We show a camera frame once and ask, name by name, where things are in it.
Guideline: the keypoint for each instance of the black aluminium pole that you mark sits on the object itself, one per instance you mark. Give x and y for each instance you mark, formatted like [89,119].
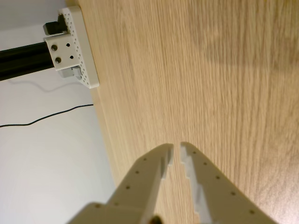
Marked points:
[23,61]

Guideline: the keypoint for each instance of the black clamp knob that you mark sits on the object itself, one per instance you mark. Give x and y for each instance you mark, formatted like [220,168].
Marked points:
[53,26]

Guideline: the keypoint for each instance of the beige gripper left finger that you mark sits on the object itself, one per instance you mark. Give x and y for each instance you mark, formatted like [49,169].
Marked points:
[140,186]

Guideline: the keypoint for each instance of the white perforated clamp plate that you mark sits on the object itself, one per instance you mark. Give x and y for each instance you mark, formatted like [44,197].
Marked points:
[80,42]

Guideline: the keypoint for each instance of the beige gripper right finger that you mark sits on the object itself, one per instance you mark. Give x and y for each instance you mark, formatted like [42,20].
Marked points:
[210,193]

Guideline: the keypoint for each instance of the white pole bracket block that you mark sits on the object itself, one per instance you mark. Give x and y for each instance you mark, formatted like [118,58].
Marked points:
[61,52]

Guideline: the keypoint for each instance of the grey clamp piece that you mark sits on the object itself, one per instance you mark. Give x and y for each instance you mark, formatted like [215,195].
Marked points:
[69,72]

